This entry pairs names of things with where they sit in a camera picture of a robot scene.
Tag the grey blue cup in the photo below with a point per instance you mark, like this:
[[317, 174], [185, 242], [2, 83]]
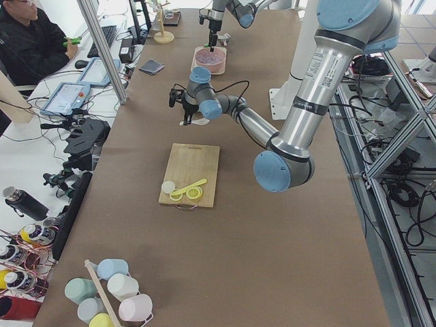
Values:
[[89, 308]]

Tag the metal ice scoop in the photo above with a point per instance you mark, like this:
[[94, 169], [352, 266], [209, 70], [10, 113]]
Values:
[[224, 39]]

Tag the grey folded cloth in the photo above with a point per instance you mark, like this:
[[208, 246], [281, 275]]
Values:
[[151, 67]]

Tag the light blue cup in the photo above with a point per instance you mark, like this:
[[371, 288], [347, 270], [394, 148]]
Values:
[[109, 267]]

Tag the white onion half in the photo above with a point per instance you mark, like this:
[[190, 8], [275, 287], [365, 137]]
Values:
[[168, 187]]

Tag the aluminium frame post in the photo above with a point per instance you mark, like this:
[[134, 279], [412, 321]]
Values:
[[90, 17]]

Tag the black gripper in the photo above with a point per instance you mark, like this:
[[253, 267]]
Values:
[[189, 106], [213, 26]]

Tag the black water bottle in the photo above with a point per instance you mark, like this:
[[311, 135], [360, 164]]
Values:
[[24, 204]]

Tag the pink cup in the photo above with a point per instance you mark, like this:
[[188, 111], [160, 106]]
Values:
[[137, 308]]

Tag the yellow cup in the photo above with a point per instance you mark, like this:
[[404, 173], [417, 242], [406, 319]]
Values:
[[101, 320]]

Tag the lemon slice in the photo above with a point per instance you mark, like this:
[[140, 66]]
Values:
[[176, 197], [194, 193]]

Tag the upper blue teach pendant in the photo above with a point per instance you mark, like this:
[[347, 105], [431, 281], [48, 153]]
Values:
[[66, 98]]

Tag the white ceramic spoon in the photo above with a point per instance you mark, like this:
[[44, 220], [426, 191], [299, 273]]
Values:
[[202, 121]]

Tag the wooden cup tree stand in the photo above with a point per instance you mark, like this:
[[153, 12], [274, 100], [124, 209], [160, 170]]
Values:
[[158, 32]]

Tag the mint green cup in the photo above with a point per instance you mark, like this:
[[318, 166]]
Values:
[[79, 289]]

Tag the pink bowl of ice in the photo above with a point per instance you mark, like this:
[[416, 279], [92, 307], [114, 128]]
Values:
[[210, 63]]

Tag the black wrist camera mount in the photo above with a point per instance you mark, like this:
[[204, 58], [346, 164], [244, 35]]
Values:
[[176, 96], [203, 16]]

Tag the beige serving tray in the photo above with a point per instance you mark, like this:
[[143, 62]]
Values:
[[207, 69]]

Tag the seated person in black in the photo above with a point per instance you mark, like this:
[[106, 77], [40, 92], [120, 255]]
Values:
[[32, 47]]

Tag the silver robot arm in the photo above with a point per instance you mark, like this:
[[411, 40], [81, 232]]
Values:
[[345, 30], [244, 13]]

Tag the white cup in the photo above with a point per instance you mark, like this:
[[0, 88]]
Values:
[[122, 286]]

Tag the bamboo cutting board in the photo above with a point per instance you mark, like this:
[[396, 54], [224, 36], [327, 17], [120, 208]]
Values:
[[188, 164]]

